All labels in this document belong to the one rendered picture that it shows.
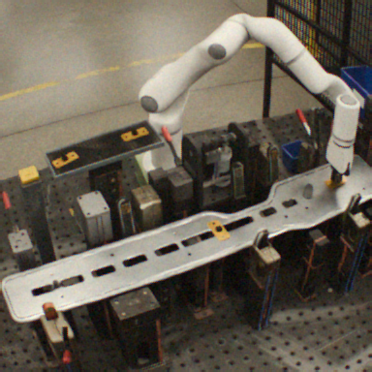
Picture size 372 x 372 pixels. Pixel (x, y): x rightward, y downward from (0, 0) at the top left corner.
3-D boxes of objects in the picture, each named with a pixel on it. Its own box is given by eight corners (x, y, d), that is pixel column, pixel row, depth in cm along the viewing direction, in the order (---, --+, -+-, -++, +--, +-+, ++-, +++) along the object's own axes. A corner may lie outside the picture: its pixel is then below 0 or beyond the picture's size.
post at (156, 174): (158, 266, 214) (153, 179, 188) (152, 258, 217) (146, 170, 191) (170, 263, 216) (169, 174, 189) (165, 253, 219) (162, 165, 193)
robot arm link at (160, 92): (172, 99, 223) (150, 124, 213) (150, 77, 221) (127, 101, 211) (258, 37, 185) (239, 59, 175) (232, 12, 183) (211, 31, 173)
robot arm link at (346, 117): (334, 121, 192) (330, 136, 185) (338, 88, 183) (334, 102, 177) (356, 128, 189) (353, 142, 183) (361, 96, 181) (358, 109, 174)
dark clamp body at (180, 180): (174, 275, 211) (172, 193, 186) (158, 251, 220) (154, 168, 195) (201, 265, 215) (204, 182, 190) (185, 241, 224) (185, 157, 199)
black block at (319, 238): (303, 308, 198) (319, 252, 179) (288, 289, 205) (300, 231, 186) (321, 298, 201) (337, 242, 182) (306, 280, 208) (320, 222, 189)
